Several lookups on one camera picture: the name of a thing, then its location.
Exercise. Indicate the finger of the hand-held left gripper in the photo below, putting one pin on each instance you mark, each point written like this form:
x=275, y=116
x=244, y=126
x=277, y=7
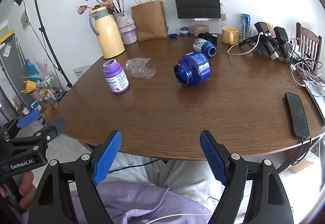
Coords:
x=28, y=118
x=50, y=131

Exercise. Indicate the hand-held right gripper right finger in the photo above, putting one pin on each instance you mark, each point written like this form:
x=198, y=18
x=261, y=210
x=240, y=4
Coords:
x=214, y=158

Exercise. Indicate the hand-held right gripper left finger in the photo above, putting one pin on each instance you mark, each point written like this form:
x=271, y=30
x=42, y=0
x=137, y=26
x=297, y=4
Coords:
x=106, y=158

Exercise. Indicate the person's left hand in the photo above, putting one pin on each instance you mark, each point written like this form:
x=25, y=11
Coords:
x=26, y=186

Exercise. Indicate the grey pants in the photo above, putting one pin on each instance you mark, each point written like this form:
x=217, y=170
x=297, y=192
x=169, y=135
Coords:
x=188, y=175

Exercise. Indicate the cluttered storage cart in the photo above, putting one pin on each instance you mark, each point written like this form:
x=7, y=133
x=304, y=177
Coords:
x=43, y=89

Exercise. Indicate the lilac shirt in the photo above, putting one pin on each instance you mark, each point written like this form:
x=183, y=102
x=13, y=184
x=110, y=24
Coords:
x=132, y=203

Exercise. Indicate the purple pill bottle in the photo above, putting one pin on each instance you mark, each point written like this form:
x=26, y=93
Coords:
x=116, y=79

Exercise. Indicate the black light stand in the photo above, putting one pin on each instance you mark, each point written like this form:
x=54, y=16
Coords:
x=48, y=38

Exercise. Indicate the cardboard box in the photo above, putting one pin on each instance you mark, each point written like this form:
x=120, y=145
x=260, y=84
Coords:
x=301, y=165

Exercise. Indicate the black smartphone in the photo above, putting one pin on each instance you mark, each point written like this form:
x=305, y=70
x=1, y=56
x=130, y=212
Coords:
x=297, y=115

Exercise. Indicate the large blue plastic jar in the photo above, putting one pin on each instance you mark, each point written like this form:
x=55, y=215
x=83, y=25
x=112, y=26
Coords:
x=196, y=66

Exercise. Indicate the yellow thermos jug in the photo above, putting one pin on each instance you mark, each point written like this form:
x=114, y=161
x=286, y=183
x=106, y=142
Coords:
x=109, y=36

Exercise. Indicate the small blue plastic jar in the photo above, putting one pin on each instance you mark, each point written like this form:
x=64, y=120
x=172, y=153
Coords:
x=203, y=46

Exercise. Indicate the grey laptop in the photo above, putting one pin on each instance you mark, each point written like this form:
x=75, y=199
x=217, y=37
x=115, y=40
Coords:
x=318, y=104

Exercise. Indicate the black cloth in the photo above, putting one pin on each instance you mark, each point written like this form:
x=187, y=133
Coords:
x=209, y=37

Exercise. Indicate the yellow mug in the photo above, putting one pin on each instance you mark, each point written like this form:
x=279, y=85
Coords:
x=229, y=35

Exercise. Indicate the glass jar of oats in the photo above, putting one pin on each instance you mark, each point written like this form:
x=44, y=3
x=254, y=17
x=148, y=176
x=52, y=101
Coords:
x=201, y=30

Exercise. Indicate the pink textured vase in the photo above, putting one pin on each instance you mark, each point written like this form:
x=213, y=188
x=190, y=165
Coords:
x=125, y=26

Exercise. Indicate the clear glass with straw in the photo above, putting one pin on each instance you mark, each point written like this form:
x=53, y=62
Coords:
x=245, y=32

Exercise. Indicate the blue lid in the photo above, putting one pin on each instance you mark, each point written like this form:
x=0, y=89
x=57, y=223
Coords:
x=172, y=35

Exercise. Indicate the small purple jar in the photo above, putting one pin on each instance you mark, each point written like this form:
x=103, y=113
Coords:
x=184, y=31

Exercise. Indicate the black charging device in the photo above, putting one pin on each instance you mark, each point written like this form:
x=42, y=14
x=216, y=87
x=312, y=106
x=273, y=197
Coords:
x=262, y=30
x=281, y=36

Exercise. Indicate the tall clear plastic bottle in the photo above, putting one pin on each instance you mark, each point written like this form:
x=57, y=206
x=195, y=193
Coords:
x=223, y=18

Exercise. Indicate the blue drink can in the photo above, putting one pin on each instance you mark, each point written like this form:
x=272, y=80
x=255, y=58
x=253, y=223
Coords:
x=245, y=19

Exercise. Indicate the brown paper bag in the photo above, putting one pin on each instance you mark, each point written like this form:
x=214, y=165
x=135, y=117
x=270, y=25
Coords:
x=149, y=21

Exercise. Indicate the wooden chair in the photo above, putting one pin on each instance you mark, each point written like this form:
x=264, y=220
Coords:
x=308, y=36

